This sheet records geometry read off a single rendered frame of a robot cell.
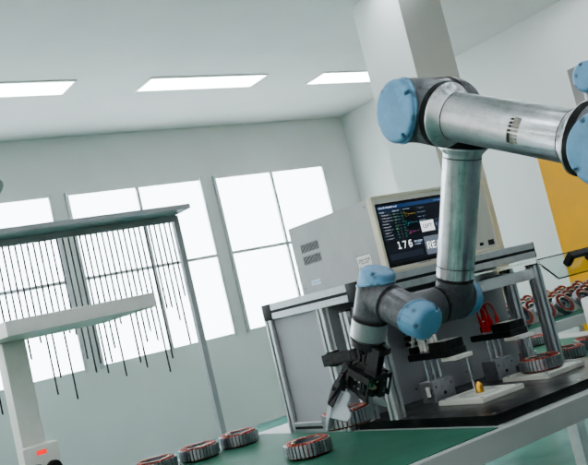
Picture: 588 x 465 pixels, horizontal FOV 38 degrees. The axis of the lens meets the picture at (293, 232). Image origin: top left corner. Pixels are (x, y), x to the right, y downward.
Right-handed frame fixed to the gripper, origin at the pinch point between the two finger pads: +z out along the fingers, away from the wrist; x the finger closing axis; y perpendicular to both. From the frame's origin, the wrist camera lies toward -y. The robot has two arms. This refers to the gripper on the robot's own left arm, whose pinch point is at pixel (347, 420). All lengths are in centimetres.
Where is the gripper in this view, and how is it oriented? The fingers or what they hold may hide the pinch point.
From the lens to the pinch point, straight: 186.2
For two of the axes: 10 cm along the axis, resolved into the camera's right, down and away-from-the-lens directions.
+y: 6.6, 2.9, -7.0
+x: 7.5, -1.2, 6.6
